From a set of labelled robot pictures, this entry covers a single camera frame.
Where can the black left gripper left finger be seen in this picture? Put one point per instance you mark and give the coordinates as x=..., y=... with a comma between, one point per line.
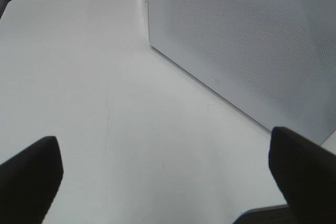
x=30, y=181

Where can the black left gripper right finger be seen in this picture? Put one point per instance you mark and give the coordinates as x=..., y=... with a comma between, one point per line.
x=305, y=174

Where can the white microwave door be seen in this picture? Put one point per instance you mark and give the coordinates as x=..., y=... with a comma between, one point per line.
x=273, y=59

